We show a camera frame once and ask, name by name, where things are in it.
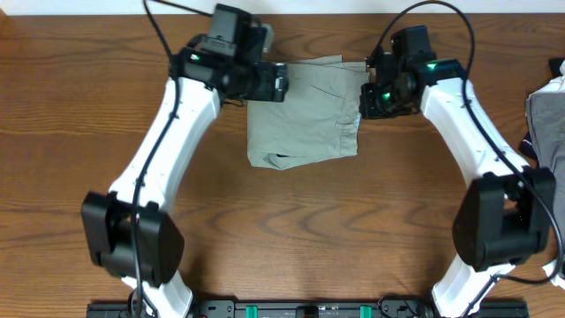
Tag khaki shorts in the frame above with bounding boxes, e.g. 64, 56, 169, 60
247, 56, 369, 170

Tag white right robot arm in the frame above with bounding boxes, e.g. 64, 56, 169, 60
360, 53, 557, 317

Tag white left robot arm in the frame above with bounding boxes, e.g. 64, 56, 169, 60
80, 49, 289, 317

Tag grey folded garment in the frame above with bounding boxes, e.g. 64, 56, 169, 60
526, 92, 564, 178

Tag white cloth at edge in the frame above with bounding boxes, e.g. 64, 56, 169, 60
529, 59, 565, 291

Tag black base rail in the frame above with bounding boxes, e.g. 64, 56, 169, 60
86, 297, 530, 318

